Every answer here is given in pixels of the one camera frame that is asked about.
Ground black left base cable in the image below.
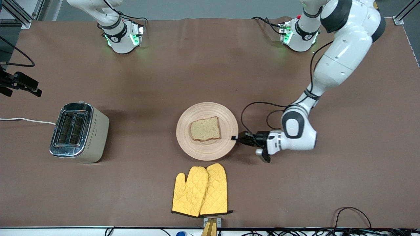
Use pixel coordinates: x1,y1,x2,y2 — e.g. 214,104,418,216
252,16,283,35

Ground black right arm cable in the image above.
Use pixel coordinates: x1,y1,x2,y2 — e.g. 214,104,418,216
0,35,35,67

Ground silver beige two-slot toaster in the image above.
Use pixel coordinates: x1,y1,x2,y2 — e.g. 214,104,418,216
49,100,110,164

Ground round wooden plate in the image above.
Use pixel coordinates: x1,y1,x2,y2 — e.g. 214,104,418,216
176,102,239,161

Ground black right base cable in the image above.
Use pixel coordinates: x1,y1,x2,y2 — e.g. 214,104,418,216
116,11,148,23

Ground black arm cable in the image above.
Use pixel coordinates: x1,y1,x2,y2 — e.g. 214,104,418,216
0,35,35,67
241,41,334,135

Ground brown table cover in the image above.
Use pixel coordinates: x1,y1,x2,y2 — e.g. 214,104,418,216
0,17,420,229

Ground aluminium frame profile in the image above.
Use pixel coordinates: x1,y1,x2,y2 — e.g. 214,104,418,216
0,0,45,29
393,0,420,26

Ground black looped cable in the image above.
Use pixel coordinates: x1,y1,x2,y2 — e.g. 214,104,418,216
334,207,373,229

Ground slice of brown bread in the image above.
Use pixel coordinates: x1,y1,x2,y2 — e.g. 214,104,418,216
190,116,221,142

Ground white toaster power cable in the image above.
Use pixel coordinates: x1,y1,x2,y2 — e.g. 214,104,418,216
0,117,56,126

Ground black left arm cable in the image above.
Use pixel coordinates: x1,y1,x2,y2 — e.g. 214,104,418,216
241,41,334,135

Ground black base cable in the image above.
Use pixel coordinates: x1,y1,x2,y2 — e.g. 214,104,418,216
116,11,148,23
252,16,283,35

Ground yellow quilted oven mitt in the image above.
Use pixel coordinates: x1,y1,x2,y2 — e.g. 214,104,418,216
199,163,234,216
172,166,209,218

